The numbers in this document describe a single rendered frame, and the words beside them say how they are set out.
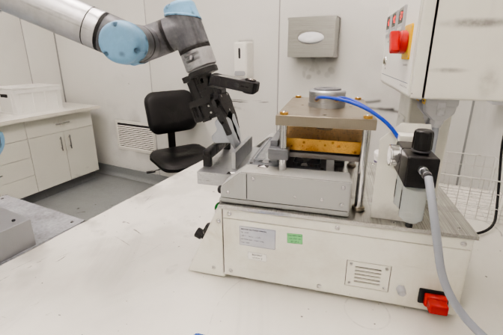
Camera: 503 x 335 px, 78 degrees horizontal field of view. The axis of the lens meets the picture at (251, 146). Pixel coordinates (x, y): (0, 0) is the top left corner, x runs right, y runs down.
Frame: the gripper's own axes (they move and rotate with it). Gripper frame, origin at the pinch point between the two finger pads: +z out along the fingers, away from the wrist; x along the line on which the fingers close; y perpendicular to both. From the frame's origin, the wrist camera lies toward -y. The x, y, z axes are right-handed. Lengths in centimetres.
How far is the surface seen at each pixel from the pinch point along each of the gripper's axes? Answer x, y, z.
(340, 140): 10.0, -24.0, 3.0
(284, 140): 13.1, -14.1, -0.8
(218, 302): 23.5, 6.3, 24.8
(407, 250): 16.8, -29.9, 23.9
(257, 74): -159, 29, -18
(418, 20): 15.7, -40.0, -13.4
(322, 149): 10.1, -20.2, 3.8
